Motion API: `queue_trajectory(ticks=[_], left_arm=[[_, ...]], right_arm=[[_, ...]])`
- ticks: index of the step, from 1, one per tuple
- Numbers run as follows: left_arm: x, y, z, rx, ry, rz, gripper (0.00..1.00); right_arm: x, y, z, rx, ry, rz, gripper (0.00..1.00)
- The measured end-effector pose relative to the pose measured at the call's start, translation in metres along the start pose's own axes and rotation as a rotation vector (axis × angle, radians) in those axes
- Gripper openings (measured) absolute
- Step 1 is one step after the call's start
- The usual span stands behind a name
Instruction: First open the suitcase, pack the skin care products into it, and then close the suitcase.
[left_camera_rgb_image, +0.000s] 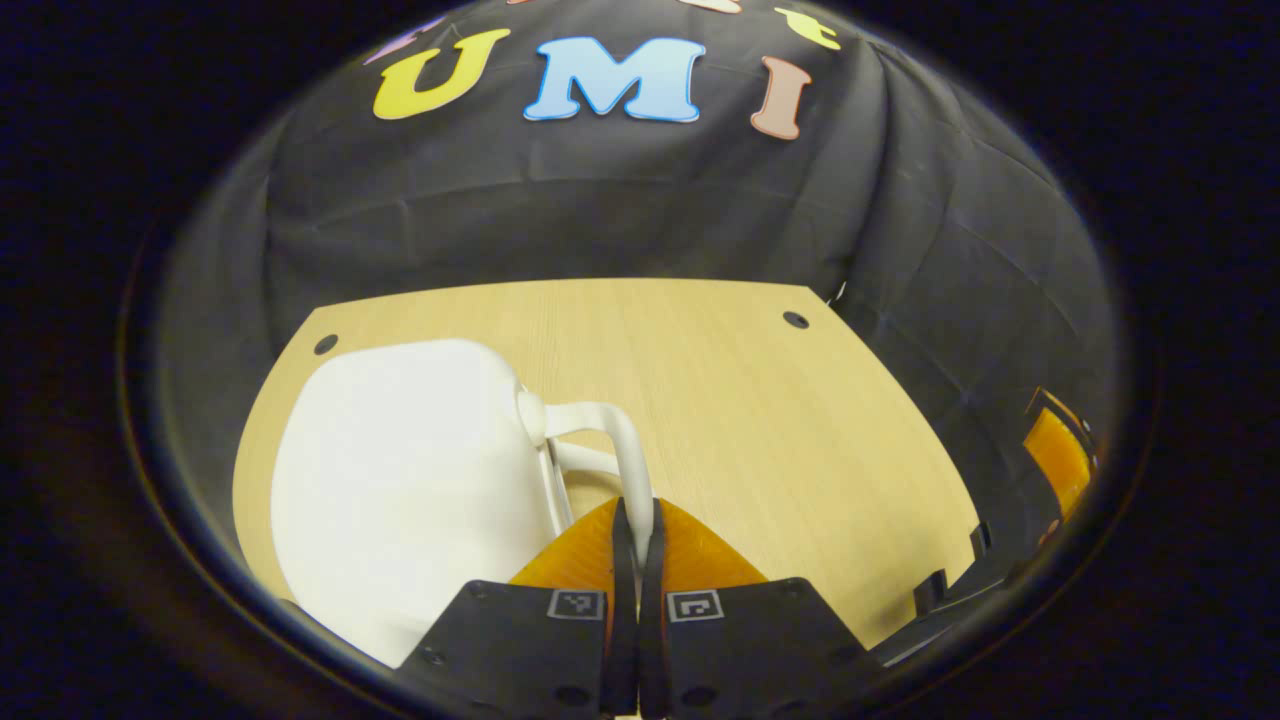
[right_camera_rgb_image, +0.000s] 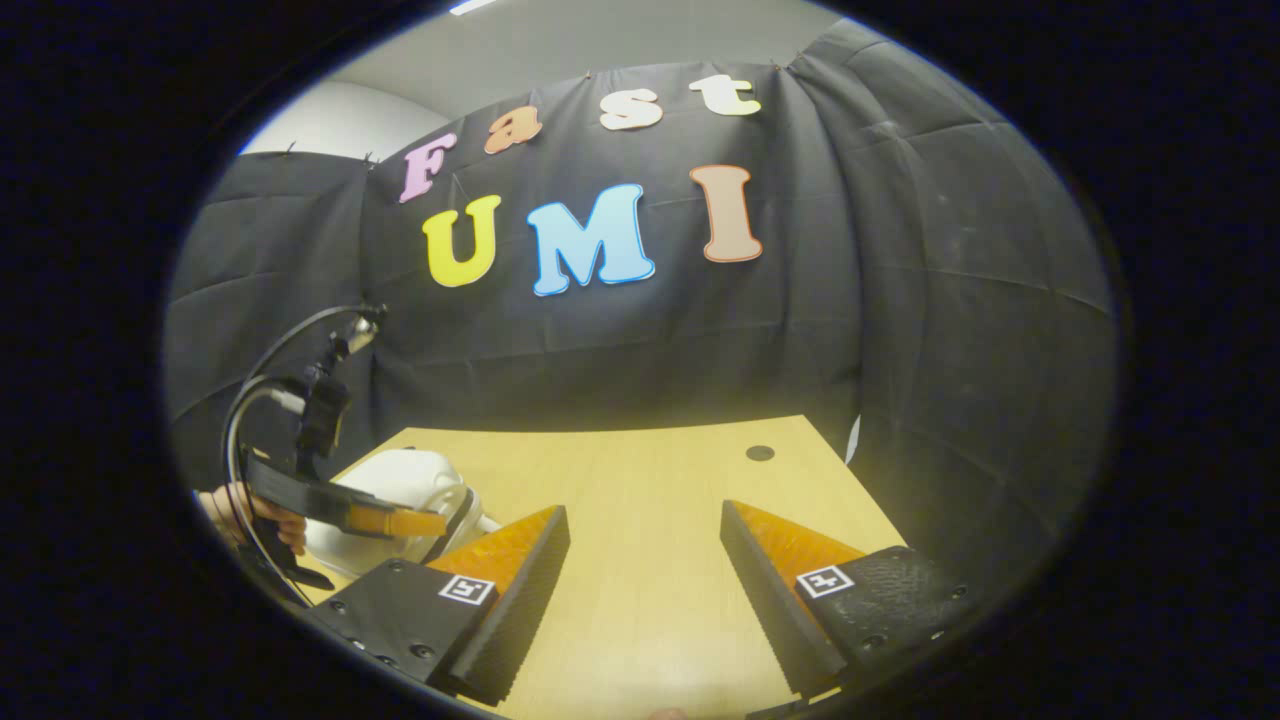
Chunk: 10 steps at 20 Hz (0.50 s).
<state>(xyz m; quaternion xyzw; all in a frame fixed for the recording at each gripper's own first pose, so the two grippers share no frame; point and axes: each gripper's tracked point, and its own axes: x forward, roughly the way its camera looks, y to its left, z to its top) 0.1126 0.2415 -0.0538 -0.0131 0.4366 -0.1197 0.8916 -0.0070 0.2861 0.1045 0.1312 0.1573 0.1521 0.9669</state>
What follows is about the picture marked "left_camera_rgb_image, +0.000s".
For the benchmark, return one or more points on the dark frame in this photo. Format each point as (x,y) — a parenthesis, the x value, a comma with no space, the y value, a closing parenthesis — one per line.
(950,600)

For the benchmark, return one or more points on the white hard-shell suitcase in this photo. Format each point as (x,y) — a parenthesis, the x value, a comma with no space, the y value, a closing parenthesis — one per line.
(400,480)

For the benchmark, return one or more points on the black backdrop cloth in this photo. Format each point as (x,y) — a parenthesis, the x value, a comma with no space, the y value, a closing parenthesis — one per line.
(600,200)

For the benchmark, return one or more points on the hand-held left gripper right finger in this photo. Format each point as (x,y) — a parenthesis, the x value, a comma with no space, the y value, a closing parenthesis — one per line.
(650,600)

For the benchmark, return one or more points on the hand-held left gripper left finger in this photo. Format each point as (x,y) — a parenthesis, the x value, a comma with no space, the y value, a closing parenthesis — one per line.
(624,560)

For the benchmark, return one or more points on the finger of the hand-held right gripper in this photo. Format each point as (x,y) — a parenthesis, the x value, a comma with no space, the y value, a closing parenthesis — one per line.
(1060,460)

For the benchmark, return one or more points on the black table grommet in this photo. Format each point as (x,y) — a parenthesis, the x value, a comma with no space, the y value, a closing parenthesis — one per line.
(795,320)
(325,344)

